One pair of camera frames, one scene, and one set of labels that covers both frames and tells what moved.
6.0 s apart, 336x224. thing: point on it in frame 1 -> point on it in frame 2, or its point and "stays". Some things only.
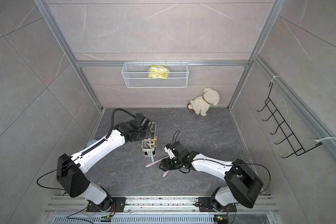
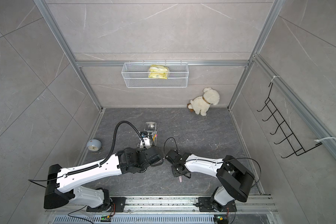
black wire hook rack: (297, 148) stays
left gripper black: (148, 130) -> (155, 147)
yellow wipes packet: (158, 71) stays
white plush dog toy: (200, 104) stays
